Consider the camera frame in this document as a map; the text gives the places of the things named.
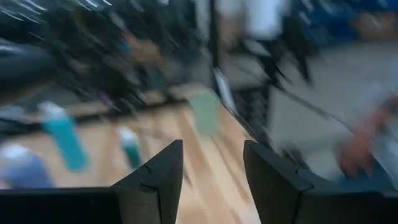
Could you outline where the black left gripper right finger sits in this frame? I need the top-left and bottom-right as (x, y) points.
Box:
(243, 139), (398, 224)

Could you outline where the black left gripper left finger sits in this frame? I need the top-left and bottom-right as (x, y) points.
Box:
(0, 139), (185, 224)

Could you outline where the large lavender paint bottle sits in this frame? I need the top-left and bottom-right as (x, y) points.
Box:
(0, 143), (54, 190)

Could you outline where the black aluminium rig frame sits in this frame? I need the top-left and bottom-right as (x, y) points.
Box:
(0, 0), (280, 150)

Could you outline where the person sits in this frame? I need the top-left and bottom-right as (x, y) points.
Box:
(242, 0), (315, 88)

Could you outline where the green plastic cup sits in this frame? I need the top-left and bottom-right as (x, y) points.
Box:
(188, 92), (221, 138)

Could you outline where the small teal paint bottle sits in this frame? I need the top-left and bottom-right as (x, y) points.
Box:
(117, 125), (143, 169)

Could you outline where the person's hand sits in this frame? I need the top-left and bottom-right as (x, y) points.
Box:
(337, 96), (398, 180)

